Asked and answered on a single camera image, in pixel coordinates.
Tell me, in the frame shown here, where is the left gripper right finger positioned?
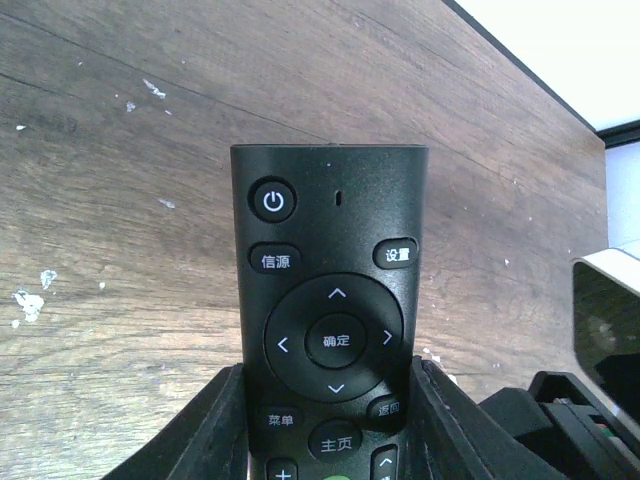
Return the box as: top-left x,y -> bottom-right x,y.
407,356 -> 565,479

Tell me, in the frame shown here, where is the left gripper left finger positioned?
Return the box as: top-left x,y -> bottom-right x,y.
105,364 -> 249,479

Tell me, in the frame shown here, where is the black remote control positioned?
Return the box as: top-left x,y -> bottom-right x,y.
230,144 -> 429,479

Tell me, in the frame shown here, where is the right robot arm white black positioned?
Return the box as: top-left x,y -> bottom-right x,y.
480,242 -> 639,479

